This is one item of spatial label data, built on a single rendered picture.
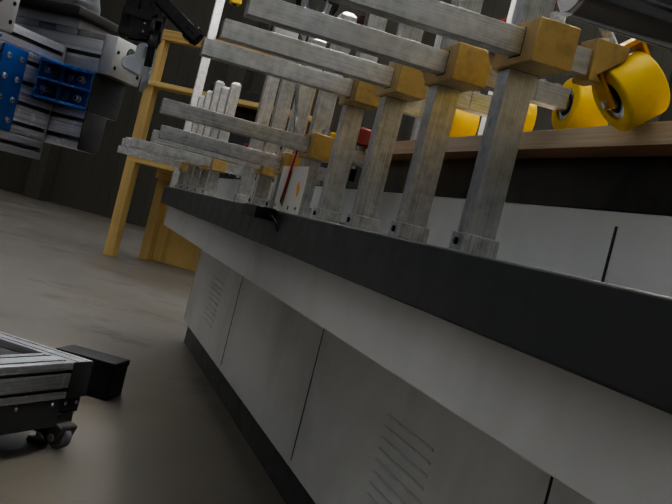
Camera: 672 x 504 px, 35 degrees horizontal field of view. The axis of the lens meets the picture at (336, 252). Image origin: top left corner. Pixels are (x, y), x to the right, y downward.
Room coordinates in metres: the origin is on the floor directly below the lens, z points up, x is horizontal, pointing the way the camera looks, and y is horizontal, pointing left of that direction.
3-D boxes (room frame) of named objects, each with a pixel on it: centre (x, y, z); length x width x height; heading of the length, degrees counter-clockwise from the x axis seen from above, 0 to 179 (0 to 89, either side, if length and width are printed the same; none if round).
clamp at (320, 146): (2.20, 0.09, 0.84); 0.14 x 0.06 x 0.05; 15
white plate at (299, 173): (2.24, 0.13, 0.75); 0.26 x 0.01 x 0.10; 15
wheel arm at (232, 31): (1.68, 0.01, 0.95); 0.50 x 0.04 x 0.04; 105
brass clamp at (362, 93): (1.95, 0.03, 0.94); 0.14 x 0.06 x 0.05; 15
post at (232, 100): (3.67, 0.48, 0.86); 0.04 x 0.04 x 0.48; 15
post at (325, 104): (2.22, 0.10, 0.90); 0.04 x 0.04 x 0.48; 15
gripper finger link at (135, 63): (2.05, 0.46, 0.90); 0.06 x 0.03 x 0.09; 99
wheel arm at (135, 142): (3.61, 0.55, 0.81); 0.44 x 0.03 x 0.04; 105
